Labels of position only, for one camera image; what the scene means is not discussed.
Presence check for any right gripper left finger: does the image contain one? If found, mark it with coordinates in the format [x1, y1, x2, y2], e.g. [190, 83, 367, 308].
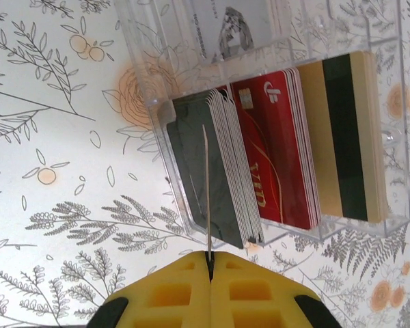
[88, 251, 213, 328]

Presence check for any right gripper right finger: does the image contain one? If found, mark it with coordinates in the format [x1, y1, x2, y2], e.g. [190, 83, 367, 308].
[210, 251, 342, 328]

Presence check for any clear acrylic card organizer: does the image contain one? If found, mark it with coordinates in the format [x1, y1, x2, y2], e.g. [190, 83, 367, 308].
[114, 0, 410, 249]

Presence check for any black card stack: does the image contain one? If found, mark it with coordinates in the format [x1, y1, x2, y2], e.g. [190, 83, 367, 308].
[166, 88, 264, 249]

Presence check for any red card stack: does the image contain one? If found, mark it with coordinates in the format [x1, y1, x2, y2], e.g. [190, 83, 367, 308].
[230, 66, 322, 230]

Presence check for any gold card stack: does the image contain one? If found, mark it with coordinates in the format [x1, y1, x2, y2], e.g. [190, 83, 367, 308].
[297, 50, 389, 223]

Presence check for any silver card stack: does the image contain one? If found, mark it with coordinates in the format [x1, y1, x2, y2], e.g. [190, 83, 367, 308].
[191, 0, 288, 64]

